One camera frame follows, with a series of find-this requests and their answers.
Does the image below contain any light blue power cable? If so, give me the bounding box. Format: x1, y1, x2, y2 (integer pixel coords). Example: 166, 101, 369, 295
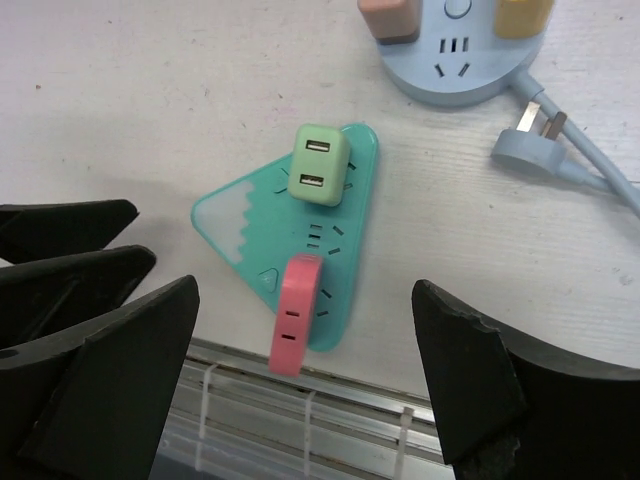
489, 69, 640, 221

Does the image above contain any light blue round power strip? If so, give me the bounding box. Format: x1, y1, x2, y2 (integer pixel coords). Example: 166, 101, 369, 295
378, 1, 544, 108

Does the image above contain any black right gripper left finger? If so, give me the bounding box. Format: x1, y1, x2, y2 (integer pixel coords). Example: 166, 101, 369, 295
1, 275, 200, 479

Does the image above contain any green two-tone plug adapter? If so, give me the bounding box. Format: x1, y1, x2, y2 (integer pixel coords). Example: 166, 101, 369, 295
287, 124, 351, 207

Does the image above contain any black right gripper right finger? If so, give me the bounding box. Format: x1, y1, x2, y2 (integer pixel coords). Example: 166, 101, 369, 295
411, 280, 639, 479

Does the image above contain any aluminium front rail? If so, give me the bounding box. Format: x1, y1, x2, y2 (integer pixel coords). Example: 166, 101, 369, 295
150, 339, 454, 479

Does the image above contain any teal triangular power strip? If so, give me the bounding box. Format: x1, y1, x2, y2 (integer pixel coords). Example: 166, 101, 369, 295
191, 123, 379, 352

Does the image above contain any yellow plug adapter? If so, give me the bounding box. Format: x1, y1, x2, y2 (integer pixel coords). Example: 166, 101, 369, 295
494, 0, 555, 40

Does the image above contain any brown two-tone plug adapter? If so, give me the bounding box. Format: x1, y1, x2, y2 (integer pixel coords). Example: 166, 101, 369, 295
357, 0, 423, 45

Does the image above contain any pink socket adapter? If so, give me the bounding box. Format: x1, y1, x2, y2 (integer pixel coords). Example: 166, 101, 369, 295
268, 254, 323, 377

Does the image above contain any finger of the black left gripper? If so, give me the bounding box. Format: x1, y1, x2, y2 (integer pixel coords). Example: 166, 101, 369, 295
1, 245, 156, 348
1, 199, 139, 264

